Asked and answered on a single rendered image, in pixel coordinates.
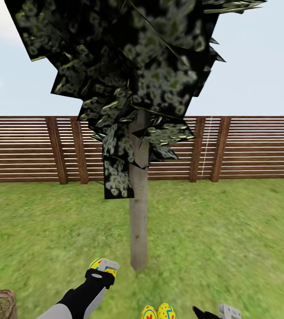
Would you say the easter egg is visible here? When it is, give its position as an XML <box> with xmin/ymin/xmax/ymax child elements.
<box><xmin>88</xmin><ymin>258</ymin><xmax>117</xmax><ymax>278</ymax></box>
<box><xmin>157</xmin><ymin>303</ymin><xmax>177</xmax><ymax>319</ymax></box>
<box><xmin>141</xmin><ymin>306</ymin><xmax>158</xmax><ymax>319</ymax></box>

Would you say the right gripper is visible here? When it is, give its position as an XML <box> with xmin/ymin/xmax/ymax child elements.
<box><xmin>193</xmin><ymin>306</ymin><xmax>220</xmax><ymax>319</ymax></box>

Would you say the wicker basket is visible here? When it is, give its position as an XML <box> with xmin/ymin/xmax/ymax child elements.
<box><xmin>0</xmin><ymin>289</ymin><xmax>19</xmax><ymax>319</ymax></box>

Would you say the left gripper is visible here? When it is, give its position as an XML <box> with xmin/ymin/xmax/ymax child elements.
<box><xmin>86</xmin><ymin>268</ymin><xmax>115</xmax><ymax>290</ymax></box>

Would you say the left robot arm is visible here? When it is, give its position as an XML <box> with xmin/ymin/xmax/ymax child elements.
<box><xmin>36</xmin><ymin>258</ymin><xmax>120</xmax><ymax>319</ymax></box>

